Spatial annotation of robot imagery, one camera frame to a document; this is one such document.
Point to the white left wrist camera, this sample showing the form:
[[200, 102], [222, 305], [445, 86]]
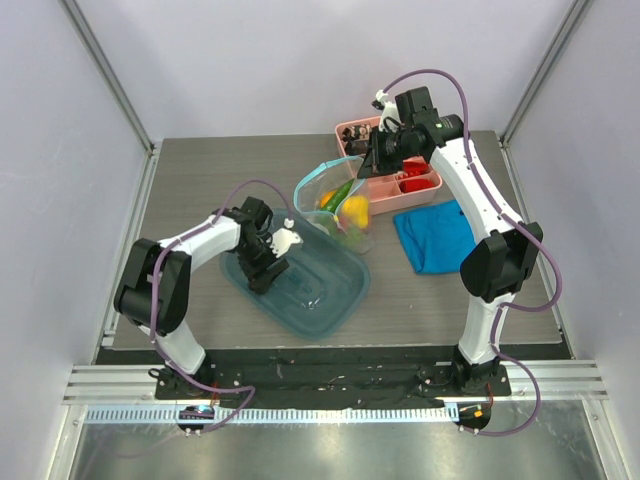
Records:
[[285, 238]]

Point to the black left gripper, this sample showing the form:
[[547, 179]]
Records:
[[259, 276]]

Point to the clear blue plastic tray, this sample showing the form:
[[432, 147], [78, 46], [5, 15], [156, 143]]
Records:
[[323, 285]]

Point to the green chili pepper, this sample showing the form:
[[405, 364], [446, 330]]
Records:
[[341, 193]]

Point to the aluminium front rail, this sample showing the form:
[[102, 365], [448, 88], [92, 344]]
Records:
[[126, 394]]

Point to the yellow pear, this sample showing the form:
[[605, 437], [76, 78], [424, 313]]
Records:
[[355, 210]]

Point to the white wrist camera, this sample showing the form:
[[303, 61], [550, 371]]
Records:
[[389, 116], [285, 238]]

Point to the clear zip top bag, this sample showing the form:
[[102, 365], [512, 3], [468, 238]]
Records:
[[325, 177]]

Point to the yellow green mango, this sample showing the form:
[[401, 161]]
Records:
[[326, 198]]

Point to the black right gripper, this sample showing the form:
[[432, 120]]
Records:
[[376, 156]]

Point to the pink divided organizer box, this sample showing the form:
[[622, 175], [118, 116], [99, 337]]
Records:
[[385, 196]]

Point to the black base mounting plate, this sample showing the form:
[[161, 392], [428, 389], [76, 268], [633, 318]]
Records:
[[322, 378]]

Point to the green grape bunch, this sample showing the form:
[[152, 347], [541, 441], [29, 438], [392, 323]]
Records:
[[351, 237]]

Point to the blue folded cloth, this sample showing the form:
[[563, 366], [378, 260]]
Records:
[[436, 239]]

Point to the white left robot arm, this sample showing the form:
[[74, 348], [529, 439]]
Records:
[[153, 292]]

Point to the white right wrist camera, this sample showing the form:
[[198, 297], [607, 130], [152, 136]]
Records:
[[389, 116]]

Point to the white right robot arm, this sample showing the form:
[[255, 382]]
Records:
[[505, 248]]

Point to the red item in organizer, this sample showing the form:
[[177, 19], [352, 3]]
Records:
[[414, 176]]

